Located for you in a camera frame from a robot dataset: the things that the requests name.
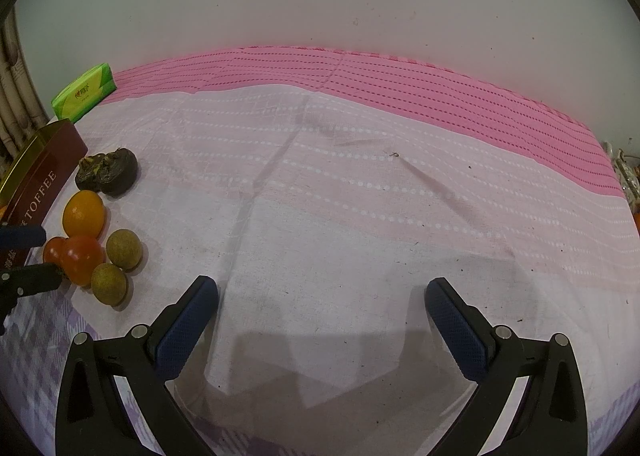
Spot beige patterned curtain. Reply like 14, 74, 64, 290
0, 6, 56, 182

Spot red tomato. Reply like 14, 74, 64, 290
42, 236, 68, 269

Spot pink and purple checked tablecloth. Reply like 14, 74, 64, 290
0, 45, 640, 456

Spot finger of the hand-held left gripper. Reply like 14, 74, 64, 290
0, 223, 47, 250
0, 262, 64, 312

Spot orange tangerine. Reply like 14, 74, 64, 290
62, 190, 107, 239

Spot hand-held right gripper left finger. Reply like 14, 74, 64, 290
55, 275, 219, 456

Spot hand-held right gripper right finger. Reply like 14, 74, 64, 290
425, 277, 588, 456

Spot green tissue pack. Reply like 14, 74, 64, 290
51, 63, 117, 124

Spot brown longan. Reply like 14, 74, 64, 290
90, 262, 128, 307
105, 229, 144, 270

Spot orange-red tomato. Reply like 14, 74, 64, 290
60, 235, 107, 287

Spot gold and red tin box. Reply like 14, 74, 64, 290
0, 118, 89, 287

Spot dark water chestnut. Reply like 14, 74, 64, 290
97, 147, 139, 197
75, 153, 108, 192

